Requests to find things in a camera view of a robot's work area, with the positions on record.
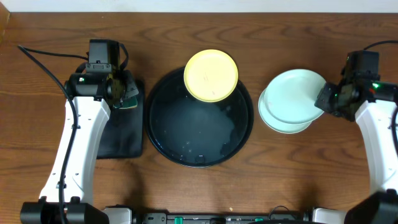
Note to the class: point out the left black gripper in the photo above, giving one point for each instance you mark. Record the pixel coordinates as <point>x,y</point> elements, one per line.
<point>130,90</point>

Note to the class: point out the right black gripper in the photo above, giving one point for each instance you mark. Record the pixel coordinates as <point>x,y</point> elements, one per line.
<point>322,99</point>

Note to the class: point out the green yellow sponge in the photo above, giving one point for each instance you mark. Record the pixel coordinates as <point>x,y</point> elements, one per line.
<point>125,104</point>

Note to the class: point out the mint plate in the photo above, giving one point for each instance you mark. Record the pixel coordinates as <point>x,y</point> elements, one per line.
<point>274,123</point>
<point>290,97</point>

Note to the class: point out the yellow plate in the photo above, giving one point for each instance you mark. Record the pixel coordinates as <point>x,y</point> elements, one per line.
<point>210,75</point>

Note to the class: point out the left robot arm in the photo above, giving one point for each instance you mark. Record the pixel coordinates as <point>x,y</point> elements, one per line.
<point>68,194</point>

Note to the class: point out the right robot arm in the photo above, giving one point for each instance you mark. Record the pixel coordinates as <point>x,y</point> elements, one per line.
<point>373,106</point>

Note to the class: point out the rectangular black tray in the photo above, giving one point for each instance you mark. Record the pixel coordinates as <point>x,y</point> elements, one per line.
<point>123,134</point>

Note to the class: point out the round black tray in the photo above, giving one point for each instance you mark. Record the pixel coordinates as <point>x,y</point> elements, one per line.
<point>194,133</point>

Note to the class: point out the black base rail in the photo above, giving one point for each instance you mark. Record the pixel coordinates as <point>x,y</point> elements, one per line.
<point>276,215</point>

